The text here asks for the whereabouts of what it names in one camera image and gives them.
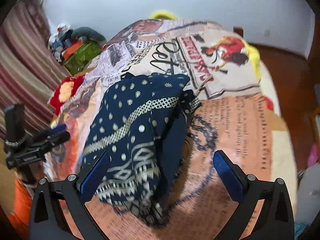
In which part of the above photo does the orange box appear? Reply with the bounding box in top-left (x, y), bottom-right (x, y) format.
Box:
top-left (62, 41), bottom-right (83, 60)

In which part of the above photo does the navy patterned knit sweater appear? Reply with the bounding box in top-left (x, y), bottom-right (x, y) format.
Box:
top-left (81, 73), bottom-right (200, 226)

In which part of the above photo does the green storage box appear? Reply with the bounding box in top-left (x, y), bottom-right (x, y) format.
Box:
top-left (63, 41), bottom-right (101, 75)

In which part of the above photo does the orange sleeve forearm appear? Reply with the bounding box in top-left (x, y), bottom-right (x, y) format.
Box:
top-left (8, 178), bottom-right (32, 239)

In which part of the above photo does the red plush toy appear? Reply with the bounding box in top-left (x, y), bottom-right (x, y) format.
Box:
top-left (47, 75), bottom-right (84, 116)

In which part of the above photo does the striped curtain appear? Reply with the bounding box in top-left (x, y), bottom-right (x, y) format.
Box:
top-left (1, 0), bottom-right (69, 134)

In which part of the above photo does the newspaper print bed cover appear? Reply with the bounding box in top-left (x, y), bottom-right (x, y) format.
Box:
top-left (44, 20), bottom-right (297, 239)

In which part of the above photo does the grey plush toy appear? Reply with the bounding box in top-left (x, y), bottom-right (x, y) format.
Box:
top-left (71, 27), bottom-right (105, 42)

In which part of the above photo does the yellow pillow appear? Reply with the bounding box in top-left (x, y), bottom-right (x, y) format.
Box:
top-left (150, 10), bottom-right (178, 20)

